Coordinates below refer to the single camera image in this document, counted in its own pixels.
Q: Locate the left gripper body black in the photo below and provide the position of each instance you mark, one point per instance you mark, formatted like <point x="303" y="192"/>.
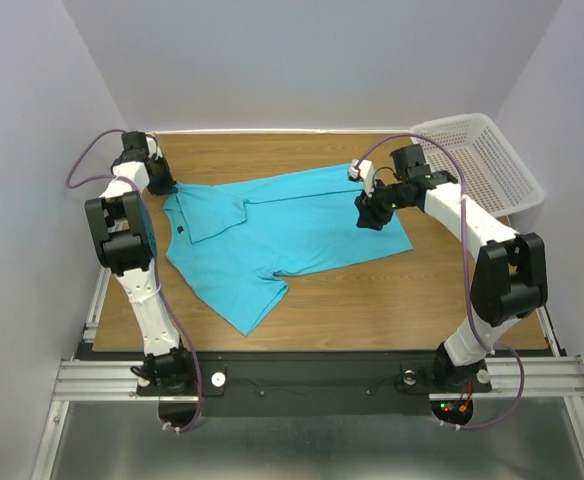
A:
<point x="161" y="179"/>

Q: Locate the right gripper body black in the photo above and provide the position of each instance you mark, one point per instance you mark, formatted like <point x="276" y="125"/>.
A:
<point x="372" y="209"/>

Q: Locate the turquoise t shirt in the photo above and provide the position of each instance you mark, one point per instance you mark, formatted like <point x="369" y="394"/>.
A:
<point x="235" y="243"/>

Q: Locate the white plastic basket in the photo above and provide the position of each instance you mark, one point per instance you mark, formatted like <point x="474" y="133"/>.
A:
<point x="497" y="178"/>

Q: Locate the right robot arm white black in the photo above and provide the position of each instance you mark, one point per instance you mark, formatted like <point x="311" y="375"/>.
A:
<point x="504" y="271"/>

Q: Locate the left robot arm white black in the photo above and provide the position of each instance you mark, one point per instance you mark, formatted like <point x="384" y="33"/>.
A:
<point x="125" y="244"/>

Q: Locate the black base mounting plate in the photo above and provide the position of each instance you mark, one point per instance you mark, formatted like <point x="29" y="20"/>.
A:
<point x="286" y="384"/>

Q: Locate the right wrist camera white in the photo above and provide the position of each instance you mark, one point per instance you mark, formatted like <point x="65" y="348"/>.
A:
<point x="363" y="171"/>

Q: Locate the left aluminium frame rail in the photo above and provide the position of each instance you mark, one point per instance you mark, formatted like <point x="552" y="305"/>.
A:
<point x="98" y="300"/>

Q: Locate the aluminium frame rail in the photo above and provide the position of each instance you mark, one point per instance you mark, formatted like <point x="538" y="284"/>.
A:
<point x="550" y="333"/>
<point x="545" y="377"/>
<point x="98" y="300"/>

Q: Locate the right aluminium frame rail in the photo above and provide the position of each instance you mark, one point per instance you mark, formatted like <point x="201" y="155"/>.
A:
<point x="550" y="333"/>

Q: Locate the front aluminium frame rail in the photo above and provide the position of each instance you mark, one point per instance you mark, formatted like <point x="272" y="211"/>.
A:
<point x="545" y="377"/>

